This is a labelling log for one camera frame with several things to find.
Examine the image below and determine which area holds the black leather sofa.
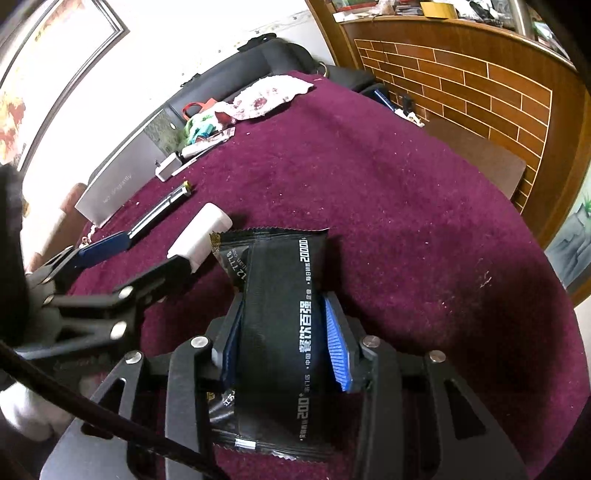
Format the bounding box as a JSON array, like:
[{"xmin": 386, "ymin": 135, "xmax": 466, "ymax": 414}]
[{"xmin": 159, "ymin": 33, "xmax": 388, "ymax": 124}]

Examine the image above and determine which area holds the silver sachet packet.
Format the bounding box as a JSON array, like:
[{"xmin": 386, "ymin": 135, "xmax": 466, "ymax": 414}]
[{"xmin": 180, "ymin": 127, "xmax": 235, "ymax": 160}]

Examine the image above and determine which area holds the brown wooden cabinet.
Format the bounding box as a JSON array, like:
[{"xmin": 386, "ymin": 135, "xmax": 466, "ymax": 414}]
[{"xmin": 307, "ymin": 1, "xmax": 590, "ymax": 247}]

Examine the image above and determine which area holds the small white charger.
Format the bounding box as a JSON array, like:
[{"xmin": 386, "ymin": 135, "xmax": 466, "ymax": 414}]
[{"xmin": 154, "ymin": 152, "xmax": 184, "ymax": 182}]

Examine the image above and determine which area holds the small white bottle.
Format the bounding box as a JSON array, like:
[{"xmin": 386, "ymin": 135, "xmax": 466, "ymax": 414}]
[{"xmin": 167, "ymin": 203, "xmax": 232, "ymax": 273}]

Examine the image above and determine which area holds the red bag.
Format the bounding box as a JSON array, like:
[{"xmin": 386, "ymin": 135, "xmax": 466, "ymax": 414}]
[{"xmin": 181, "ymin": 98, "xmax": 217, "ymax": 121}]

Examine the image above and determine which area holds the framed painting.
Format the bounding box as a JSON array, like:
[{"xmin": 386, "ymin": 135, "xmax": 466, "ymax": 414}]
[{"xmin": 1, "ymin": 1, "xmax": 128, "ymax": 172}]

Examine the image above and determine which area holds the black snack packet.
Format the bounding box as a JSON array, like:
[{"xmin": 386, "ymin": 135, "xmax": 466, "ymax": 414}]
[{"xmin": 209, "ymin": 228, "xmax": 351, "ymax": 461}]

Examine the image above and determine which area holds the black marker yellow cap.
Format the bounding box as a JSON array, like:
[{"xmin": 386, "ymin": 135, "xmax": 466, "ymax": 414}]
[{"xmin": 128, "ymin": 181, "xmax": 193, "ymax": 244}]

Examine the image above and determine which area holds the maroon armchair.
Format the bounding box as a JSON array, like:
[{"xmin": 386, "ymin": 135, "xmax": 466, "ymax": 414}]
[{"xmin": 24, "ymin": 183, "xmax": 87, "ymax": 272}]

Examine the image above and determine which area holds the pink cloth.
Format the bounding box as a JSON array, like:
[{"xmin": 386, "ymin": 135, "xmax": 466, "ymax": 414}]
[{"xmin": 211, "ymin": 75, "xmax": 314, "ymax": 121}]

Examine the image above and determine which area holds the left white gloved hand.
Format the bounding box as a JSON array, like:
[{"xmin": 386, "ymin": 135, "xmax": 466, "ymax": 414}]
[{"xmin": 0, "ymin": 373, "xmax": 107, "ymax": 444}]

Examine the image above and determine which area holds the grey shoe box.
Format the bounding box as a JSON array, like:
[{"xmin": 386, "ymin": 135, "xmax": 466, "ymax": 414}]
[{"xmin": 75, "ymin": 107, "xmax": 183, "ymax": 227}]

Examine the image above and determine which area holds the green cloth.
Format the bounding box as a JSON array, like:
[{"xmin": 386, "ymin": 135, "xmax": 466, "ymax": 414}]
[{"xmin": 180, "ymin": 112, "xmax": 219, "ymax": 147}]

